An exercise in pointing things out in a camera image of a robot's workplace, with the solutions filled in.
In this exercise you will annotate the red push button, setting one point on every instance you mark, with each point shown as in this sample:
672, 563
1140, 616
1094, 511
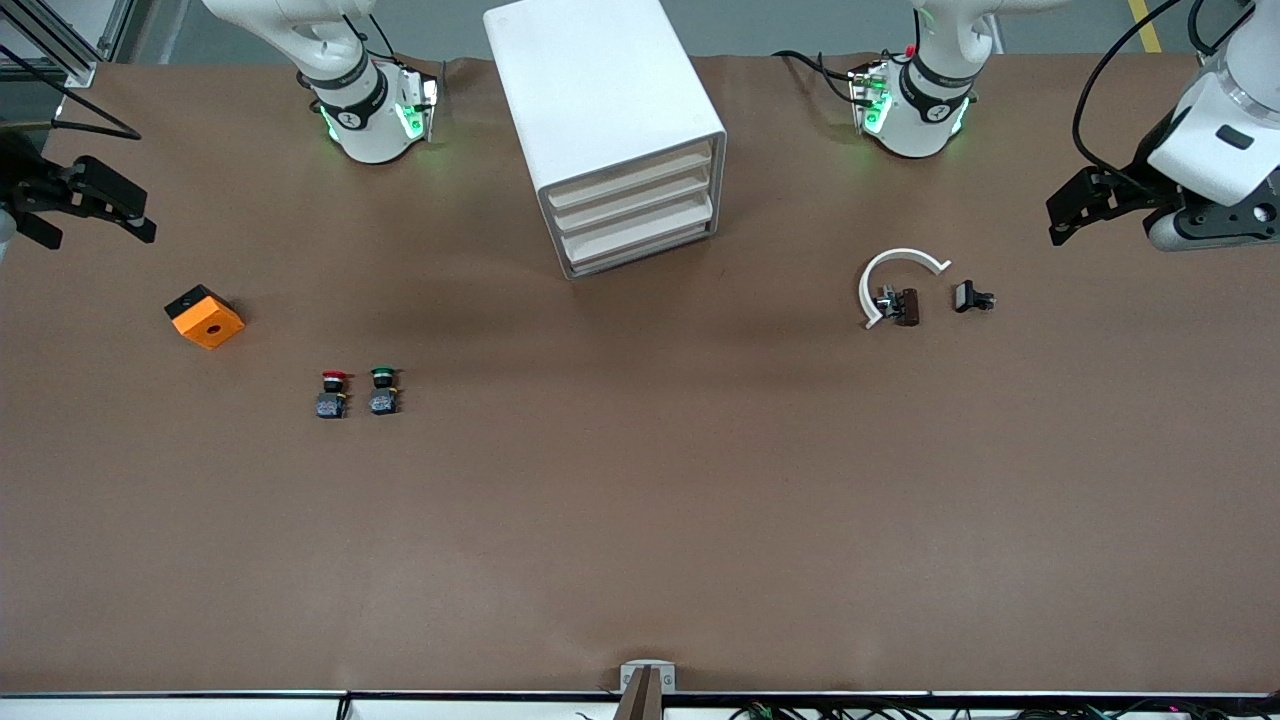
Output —
330, 405

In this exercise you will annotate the green push button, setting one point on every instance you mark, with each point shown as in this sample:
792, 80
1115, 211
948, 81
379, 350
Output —
382, 402

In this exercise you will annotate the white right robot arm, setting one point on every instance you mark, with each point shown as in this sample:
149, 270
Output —
365, 130

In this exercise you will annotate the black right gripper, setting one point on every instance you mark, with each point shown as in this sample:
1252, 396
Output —
22, 183

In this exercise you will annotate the orange button enclosure box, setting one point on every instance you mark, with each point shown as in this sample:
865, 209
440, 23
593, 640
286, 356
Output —
210, 325

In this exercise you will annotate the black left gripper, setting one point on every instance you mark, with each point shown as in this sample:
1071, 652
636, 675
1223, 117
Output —
1138, 182

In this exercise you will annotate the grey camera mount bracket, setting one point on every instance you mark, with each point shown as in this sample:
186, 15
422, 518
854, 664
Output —
628, 675

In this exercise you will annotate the brown table mat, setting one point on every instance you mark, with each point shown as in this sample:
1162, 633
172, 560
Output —
640, 500

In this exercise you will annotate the brown black component block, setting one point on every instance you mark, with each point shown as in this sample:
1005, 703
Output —
908, 306

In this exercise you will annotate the small black clip component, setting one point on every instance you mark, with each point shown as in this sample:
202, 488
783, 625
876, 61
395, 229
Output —
966, 296

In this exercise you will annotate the white curved plastic piece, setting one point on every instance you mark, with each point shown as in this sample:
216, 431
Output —
880, 265

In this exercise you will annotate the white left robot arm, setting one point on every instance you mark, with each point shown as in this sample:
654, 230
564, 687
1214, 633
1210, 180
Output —
915, 120

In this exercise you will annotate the aluminium frame post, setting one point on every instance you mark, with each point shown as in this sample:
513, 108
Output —
80, 76

